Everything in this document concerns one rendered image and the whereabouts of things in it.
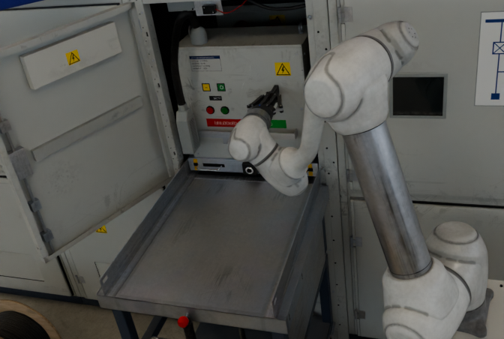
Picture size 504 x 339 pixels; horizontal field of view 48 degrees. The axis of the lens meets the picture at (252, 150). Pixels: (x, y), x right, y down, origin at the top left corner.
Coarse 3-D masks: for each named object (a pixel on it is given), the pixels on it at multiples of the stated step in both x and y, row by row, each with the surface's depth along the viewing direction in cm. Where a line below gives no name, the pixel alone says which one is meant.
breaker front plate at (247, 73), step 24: (216, 48) 201; (240, 48) 198; (264, 48) 196; (288, 48) 193; (192, 72) 209; (216, 72) 206; (240, 72) 203; (264, 72) 201; (192, 96) 215; (240, 96) 208; (288, 96) 203; (288, 120) 208; (216, 144) 223; (288, 144) 213
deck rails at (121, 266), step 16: (176, 176) 221; (176, 192) 222; (160, 208) 209; (304, 208) 190; (144, 224) 198; (160, 224) 204; (304, 224) 191; (128, 240) 188; (144, 240) 197; (128, 256) 188; (288, 256) 171; (112, 272) 179; (128, 272) 184; (288, 272) 171; (112, 288) 178; (272, 304) 156
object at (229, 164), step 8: (192, 160) 229; (208, 160) 227; (216, 160) 226; (224, 160) 224; (232, 160) 223; (192, 168) 231; (208, 168) 229; (216, 168) 228; (224, 168) 226; (232, 168) 225; (240, 168) 224; (312, 168) 214
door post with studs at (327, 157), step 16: (320, 0) 177; (320, 16) 180; (320, 32) 183; (320, 48) 186; (320, 144) 205; (320, 160) 209; (336, 160) 206; (320, 176) 212; (336, 176) 210; (336, 192) 213; (336, 208) 217; (336, 224) 221; (336, 240) 225; (336, 256) 230; (336, 272) 234; (336, 288) 239
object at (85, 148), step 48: (48, 48) 176; (96, 48) 190; (144, 48) 205; (0, 96) 171; (48, 96) 183; (96, 96) 197; (144, 96) 214; (0, 144) 172; (48, 144) 186; (96, 144) 202; (144, 144) 219; (48, 192) 192; (96, 192) 207; (144, 192) 225; (48, 240) 194
